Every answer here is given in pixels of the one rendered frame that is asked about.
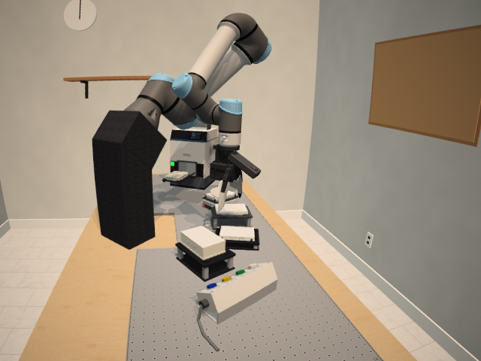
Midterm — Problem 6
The beige control panel with coloured buttons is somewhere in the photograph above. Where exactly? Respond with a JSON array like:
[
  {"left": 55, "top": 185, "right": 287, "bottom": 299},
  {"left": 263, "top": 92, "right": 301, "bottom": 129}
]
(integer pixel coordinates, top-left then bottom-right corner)
[{"left": 196, "top": 262, "right": 277, "bottom": 352}]

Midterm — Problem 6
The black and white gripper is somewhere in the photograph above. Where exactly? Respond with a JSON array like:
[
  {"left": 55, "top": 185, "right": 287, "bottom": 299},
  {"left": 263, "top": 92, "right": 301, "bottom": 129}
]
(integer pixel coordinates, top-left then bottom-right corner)
[{"left": 210, "top": 144, "right": 243, "bottom": 211}]

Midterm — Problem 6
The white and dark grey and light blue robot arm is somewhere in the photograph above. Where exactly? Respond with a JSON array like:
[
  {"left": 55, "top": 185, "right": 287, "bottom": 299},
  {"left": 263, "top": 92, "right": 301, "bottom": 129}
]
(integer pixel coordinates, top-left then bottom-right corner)
[{"left": 124, "top": 13, "right": 271, "bottom": 179}]

